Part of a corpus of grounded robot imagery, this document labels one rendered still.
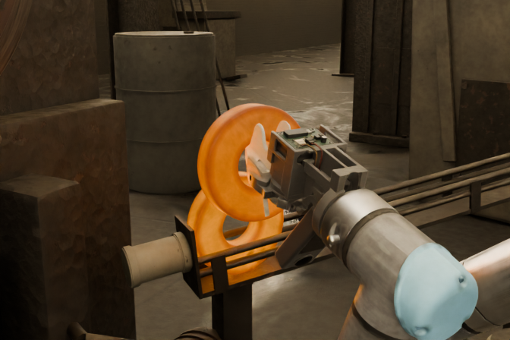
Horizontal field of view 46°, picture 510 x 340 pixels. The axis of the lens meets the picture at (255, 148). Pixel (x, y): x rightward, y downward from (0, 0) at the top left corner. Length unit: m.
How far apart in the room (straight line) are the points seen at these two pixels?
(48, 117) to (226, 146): 0.29
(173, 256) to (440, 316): 0.44
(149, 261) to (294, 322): 1.27
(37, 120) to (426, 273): 0.59
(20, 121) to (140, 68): 2.43
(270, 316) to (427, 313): 1.61
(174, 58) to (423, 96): 1.31
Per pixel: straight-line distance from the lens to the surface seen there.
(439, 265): 0.54
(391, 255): 0.55
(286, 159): 0.65
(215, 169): 0.75
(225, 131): 0.75
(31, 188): 0.81
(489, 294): 0.66
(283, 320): 2.10
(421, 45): 3.15
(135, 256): 0.86
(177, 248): 0.87
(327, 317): 2.13
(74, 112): 0.96
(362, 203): 0.60
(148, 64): 3.28
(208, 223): 0.87
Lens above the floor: 1.02
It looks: 13 degrees down
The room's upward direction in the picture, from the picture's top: straight up
